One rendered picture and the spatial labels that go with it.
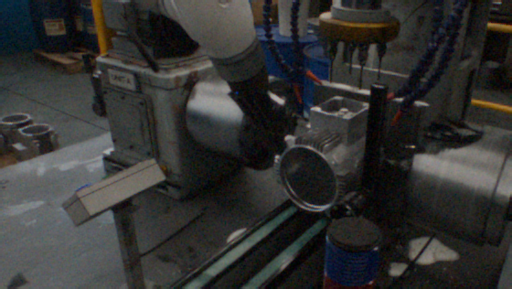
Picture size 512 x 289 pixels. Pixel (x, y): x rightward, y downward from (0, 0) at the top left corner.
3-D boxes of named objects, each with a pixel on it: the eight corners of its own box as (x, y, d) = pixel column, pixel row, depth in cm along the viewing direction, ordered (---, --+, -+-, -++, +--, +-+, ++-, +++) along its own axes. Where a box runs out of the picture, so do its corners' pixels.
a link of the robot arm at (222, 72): (224, 20, 81) (237, 47, 86) (194, 54, 77) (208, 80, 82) (266, 27, 77) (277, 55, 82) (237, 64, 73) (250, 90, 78)
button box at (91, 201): (151, 189, 97) (137, 167, 96) (167, 178, 92) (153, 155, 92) (75, 228, 84) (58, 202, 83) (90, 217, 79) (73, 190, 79)
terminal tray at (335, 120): (334, 123, 117) (336, 95, 113) (371, 133, 112) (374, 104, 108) (307, 138, 107) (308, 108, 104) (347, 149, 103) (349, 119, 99)
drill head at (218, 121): (215, 127, 151) (209, 49, 139) (309, 155, 135) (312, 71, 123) (154, 153, 132) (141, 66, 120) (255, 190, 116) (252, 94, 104)
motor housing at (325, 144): (317, 172, 126) (320, 105, 117) (380, 193, 117) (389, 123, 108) (272, 203, 110) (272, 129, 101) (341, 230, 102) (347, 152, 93)
